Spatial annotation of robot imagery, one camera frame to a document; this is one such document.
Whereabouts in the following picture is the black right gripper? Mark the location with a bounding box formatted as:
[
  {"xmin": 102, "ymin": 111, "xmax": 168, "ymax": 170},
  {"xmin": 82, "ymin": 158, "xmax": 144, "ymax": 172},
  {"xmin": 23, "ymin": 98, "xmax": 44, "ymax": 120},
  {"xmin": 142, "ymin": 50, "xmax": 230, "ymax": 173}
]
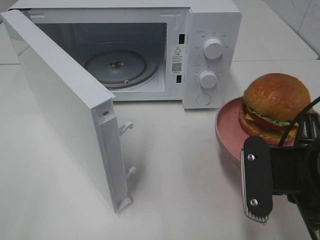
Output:
[{"xmin": 271, "ymin": 112, "xmax": 320, "ymax": 240}]

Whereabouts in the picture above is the pink round plate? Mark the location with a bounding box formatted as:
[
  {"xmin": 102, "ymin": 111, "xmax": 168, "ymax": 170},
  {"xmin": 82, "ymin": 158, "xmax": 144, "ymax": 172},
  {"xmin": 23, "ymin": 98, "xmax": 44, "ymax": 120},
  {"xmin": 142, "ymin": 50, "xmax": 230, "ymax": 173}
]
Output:
[{"xmin": 215, "ymin": 97, "xmax": 249, "ymax": 166}]

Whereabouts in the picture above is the burger with lettuce and tomato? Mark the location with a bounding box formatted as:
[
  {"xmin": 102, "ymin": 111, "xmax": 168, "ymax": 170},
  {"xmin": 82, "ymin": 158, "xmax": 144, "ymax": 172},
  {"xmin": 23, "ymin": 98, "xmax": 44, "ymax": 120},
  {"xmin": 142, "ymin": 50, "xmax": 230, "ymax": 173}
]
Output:
[{"xmin": 238, "ymin": 73, "xmax": 311, "ymax": 146}]

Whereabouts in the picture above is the round white door button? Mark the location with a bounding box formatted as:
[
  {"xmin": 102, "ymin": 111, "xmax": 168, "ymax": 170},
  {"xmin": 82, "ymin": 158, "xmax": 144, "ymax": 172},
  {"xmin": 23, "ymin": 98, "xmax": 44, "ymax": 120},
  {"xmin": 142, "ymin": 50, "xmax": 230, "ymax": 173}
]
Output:
[{"xmin": 196, "ymin": 93, "xmax": 212, "ymax": 106}]

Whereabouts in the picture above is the white microwave door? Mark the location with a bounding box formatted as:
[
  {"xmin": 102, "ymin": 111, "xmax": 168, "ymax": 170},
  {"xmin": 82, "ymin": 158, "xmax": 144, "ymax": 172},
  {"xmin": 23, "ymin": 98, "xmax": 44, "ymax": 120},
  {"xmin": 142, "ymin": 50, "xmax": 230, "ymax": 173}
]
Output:
[{"xmin": 1, "ymin": 10, "xmax": 136, "ymax": 213}]

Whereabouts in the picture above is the white lower microwave knob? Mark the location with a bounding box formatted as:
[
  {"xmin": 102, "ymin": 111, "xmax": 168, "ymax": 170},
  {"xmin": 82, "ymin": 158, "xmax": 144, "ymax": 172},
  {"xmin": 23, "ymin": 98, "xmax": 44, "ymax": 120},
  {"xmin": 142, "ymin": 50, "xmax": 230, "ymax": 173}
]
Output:
[{"xmin": 199, "ymin": 70, "xmax": 217, "ymax": 89}]

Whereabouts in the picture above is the white microwave knob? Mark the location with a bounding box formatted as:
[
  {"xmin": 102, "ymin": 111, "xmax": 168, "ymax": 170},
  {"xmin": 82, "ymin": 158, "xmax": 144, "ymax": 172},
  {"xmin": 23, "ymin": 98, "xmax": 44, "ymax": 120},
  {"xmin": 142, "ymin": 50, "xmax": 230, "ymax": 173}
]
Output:
[
  {"xmin": 199, "ymin": 70, "xmax": 217, "ymax": 89},
  {"xmin": 203, "ymin": 37, "xmax": 224, "ymax": 60}
]

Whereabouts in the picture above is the white upper microwave knob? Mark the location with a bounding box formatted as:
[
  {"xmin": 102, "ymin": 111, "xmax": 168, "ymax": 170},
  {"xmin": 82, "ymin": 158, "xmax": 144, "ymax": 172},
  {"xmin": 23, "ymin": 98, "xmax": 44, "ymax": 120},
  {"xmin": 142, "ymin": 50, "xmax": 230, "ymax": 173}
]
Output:
[{"xmin": 203, "ymin": 37, "xmax": 224, "ymax": 60}]

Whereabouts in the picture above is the white microwave oven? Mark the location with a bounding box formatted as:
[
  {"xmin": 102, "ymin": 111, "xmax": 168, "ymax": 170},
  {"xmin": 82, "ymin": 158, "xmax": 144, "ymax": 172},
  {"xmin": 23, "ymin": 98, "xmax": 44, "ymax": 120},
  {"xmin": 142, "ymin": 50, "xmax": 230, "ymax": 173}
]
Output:
[{"xmin": 4, "ymin": 0, "xmax": 242, "ymax": 109}]

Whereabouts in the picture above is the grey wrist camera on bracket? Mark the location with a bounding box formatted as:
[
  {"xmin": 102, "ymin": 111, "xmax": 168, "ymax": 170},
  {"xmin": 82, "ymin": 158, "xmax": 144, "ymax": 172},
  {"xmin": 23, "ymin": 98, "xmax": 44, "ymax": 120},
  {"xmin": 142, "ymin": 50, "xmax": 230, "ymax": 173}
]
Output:
[{"xmin": 241, "ymin": 136, "xmax": 304, "ymax": 223}]

